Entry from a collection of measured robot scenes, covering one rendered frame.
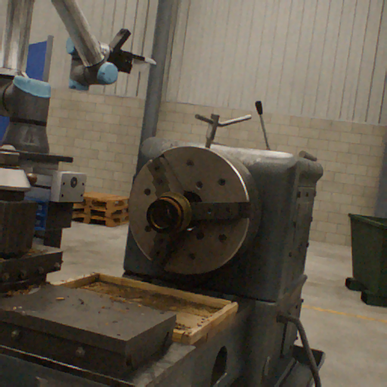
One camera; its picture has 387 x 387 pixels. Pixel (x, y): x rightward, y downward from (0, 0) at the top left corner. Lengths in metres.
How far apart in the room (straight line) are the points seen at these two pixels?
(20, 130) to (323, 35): 10.30
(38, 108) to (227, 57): 10.23
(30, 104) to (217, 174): 0.72
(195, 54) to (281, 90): 1.95
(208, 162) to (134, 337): 0.69
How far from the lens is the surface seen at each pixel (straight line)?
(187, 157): 1.36
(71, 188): 1.75
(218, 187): 1.33
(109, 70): 1.99
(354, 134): 11.47
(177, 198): 1.24
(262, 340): 1.52
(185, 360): 0.83
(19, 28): 1.98
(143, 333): 0.75
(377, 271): 6.02
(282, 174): 1.45
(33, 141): 1.81
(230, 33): 12.04
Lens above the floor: 1.19
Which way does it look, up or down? 3 degrees down
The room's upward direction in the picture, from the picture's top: 8 degrees clockwise
